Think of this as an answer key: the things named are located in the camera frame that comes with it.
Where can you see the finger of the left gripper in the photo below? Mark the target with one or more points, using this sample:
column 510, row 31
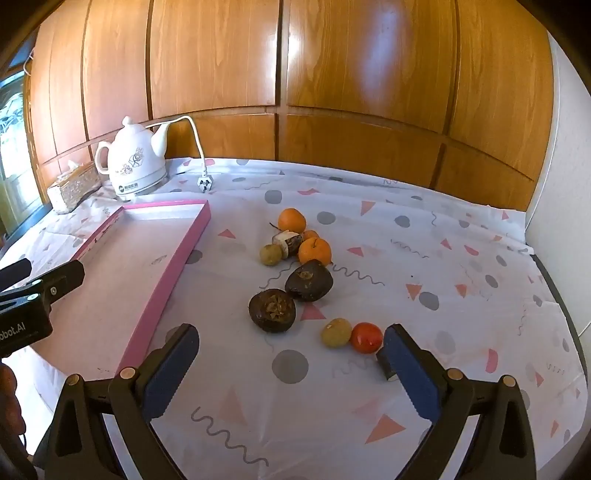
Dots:
column 56, row 283
column 14, row 273

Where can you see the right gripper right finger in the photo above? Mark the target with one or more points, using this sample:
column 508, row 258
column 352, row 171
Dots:
column 502, row 444

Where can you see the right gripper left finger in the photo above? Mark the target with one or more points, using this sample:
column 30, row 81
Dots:
column 78, row 444

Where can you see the red tomato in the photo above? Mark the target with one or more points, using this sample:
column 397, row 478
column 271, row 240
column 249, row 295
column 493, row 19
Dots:
column 366, row 338

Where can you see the small longan fruit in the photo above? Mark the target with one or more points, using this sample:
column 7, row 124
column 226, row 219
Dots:
column 336, row 333
column 271, row 255

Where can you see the orange mandarin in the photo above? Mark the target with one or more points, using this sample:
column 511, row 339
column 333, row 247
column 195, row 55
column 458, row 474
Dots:
column 292, row 220
column 315, row 249

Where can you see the small orange carrot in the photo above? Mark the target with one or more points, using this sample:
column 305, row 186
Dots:
column 310, row 234

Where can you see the person's left hand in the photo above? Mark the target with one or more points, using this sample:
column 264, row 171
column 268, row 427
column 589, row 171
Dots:
column 11, row 414

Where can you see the pink shallow tray box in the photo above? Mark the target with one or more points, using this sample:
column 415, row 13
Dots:
column 132, row 263

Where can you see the silver tissue box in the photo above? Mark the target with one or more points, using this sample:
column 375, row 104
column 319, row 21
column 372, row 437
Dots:
column 72, row 187

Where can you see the white ceramic electric kettle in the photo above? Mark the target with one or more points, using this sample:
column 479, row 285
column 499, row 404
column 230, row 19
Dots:
column 134, row 160

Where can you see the patterned white tablecloth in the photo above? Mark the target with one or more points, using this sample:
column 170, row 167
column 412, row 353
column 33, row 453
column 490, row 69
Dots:
column 460, row 278

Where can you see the window frame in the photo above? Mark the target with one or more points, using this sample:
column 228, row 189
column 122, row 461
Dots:
column 20, row 196

